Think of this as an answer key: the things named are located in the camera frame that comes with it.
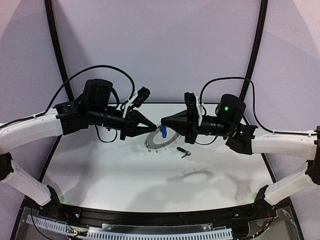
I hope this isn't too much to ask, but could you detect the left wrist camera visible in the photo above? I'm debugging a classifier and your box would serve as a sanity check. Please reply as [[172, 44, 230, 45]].
[[131, 86, 151, 108]]

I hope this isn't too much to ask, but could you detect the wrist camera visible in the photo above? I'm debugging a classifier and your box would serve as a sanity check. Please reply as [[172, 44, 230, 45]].
[[131, 86, 151, 108], [184, 92, 199, 118]]

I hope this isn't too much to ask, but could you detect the black front frame rail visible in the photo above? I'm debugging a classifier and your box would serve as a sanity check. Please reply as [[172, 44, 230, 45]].
[[57, 204, 258, 227]]

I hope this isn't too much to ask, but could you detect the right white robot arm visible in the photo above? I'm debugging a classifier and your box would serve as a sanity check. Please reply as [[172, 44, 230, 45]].
[[161, 92, 320, 206]]

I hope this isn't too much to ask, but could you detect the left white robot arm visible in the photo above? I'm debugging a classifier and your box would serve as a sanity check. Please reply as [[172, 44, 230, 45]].
[[0, 79, 157, 207]]

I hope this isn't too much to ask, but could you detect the key with black tag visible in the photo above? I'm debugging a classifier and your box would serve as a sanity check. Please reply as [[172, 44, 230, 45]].
[[176, 147, 191, 159]]

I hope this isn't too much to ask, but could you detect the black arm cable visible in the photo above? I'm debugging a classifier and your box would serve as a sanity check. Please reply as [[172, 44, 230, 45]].
[[9, 65, 137, 121], [200, 76, 316, 136]]

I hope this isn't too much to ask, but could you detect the left black frame post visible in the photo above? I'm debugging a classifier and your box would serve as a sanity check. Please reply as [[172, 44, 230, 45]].
[[44, 0, 76, 101]]

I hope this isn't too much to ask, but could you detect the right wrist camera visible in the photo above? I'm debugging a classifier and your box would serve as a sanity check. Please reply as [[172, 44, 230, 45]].
[[184, 92, 199, 118]]

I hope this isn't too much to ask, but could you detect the key with blue tag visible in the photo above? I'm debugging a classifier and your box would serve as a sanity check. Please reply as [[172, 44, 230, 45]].
[[160, 124, 167, 139]]

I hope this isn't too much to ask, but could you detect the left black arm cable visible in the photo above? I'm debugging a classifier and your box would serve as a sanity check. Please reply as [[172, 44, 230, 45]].
[[9, 65, 137, 121]]

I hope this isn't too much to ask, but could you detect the white slotted cable duct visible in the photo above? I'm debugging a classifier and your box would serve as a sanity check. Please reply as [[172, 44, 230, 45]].
[[23, 214, 233, 240]]

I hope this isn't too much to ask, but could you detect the right black frame post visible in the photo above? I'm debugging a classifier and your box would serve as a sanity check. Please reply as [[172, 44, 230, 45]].
[[239, 0, 269, 101]]

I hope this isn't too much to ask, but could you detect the black frame post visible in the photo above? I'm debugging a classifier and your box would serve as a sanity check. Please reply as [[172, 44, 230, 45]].
[[239, 0, 269, 101], [44, 0, 76, 101]]

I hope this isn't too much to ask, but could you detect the metal ring plate with keyrings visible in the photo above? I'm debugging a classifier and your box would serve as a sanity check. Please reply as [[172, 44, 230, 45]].
[[143, 122, 181, 153]]

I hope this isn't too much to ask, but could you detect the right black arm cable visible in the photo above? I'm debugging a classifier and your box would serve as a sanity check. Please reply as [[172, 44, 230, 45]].
[[200, 76, 316, 136]]

